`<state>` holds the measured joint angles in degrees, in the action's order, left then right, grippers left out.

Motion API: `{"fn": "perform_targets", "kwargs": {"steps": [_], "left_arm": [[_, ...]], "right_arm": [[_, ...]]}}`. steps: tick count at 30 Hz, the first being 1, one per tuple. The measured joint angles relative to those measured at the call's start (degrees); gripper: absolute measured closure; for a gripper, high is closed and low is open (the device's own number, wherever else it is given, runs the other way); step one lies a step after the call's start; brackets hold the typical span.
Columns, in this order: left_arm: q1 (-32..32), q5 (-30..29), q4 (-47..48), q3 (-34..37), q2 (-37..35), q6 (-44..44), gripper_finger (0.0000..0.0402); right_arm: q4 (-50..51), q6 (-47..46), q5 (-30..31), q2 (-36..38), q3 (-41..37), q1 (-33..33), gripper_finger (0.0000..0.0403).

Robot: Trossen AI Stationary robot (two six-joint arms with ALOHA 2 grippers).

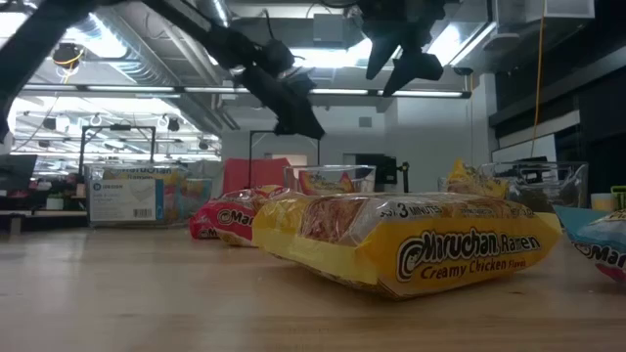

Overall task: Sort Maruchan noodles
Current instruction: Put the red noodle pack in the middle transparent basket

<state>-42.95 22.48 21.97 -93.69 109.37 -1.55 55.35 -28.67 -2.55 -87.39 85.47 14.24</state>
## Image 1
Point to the blue Maruchan ramen pack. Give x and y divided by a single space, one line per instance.
147 171
601 244

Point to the black clamp mount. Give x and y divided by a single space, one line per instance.
379 171

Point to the long overhead light bar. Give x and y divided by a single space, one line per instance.
147 89

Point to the green plastic object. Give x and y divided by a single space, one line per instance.
621 193

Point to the yellow Maruchan ramen pack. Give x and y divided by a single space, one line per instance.
469 186
415 254

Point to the dark computer monitor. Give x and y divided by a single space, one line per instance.
17 171

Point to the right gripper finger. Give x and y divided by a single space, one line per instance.
415 68
381 51

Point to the white barcode label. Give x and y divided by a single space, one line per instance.
122 200

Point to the red fabric panel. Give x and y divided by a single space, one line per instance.
244 173

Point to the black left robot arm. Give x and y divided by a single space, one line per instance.
29 49

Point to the clear plastic bin white label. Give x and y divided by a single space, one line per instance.
205 220

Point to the red Maruchan ramen pack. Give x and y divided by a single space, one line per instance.
225 217
323 185

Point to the dome security camera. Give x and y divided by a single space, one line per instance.
462 71

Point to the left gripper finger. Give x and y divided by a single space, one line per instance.
271 107
305 119

